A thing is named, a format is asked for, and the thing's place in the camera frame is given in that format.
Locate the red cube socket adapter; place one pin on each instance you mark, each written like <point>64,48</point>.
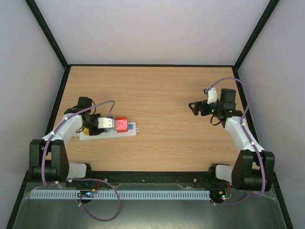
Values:
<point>121,124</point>

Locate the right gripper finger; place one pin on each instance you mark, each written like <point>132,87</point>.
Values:
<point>196,110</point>
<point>195,104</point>

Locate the yellow cube socket adapter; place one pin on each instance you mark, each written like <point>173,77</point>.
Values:
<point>86,131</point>

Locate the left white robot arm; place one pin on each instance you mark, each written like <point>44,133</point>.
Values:
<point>48,158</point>

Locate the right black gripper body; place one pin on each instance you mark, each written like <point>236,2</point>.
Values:
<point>204,109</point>

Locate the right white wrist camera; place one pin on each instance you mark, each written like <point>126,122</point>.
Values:
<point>212,95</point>

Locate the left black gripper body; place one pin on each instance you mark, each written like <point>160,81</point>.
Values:
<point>88,124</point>

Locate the light blue cable duct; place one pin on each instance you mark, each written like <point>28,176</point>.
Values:
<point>121,194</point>

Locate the white power strip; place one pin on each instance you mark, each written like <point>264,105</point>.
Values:
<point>132,131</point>

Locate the black aluminium frame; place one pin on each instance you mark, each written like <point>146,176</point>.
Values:
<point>148,176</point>

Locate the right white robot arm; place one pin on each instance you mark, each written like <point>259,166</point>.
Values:
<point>254,167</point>

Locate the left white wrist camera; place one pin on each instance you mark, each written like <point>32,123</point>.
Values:
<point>105,123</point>

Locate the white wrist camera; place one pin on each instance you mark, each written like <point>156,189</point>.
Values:
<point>105,123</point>
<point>212,95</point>

